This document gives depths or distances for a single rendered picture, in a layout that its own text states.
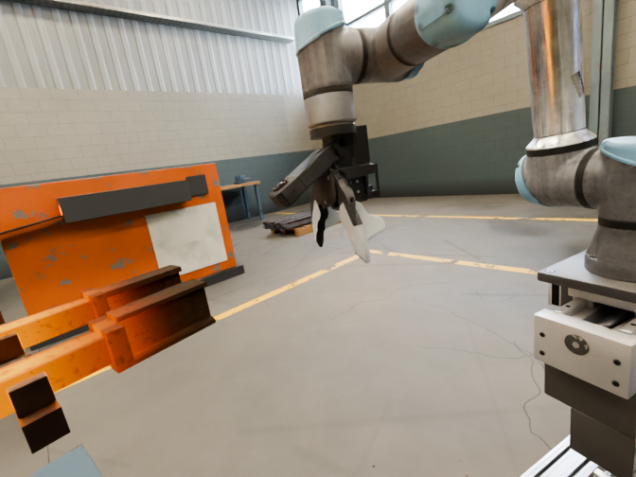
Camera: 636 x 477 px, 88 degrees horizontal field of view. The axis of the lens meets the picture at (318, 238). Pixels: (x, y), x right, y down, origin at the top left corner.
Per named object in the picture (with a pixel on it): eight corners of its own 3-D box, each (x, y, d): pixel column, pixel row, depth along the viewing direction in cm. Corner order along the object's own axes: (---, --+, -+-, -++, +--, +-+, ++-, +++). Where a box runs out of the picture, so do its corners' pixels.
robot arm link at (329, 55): (359, 1, 44) (298, 1, 42) (367, 88, 47) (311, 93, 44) (336, 26, 52) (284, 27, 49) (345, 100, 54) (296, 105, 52)
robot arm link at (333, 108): (317, 92, 44) (293, 105, 51) (322, 127, 45) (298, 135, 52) (363, 90, 47) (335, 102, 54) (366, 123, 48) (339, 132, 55)
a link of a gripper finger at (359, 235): (403, 245, 47) (375, 193, 50) (369, 256, 44) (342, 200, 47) (393, 255, 49) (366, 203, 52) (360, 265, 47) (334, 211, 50)
